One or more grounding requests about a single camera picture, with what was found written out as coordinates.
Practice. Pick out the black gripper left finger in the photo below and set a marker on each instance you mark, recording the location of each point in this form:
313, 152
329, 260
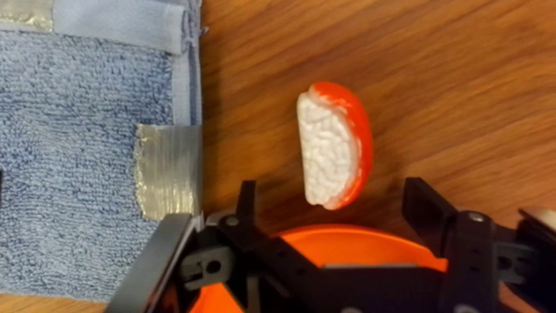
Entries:
247, 206

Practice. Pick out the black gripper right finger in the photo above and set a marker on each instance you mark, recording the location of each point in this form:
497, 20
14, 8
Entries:
431, 215

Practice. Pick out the orange and white foam slice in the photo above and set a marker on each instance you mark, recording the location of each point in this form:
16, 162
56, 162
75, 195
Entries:
332, 145

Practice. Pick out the orange plastic plate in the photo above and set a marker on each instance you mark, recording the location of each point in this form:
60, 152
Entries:
358, 246

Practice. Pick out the silver tape patch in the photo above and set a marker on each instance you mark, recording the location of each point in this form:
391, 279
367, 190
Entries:
167, 171

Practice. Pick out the blue terry towel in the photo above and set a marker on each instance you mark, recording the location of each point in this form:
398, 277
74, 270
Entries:
75, 175

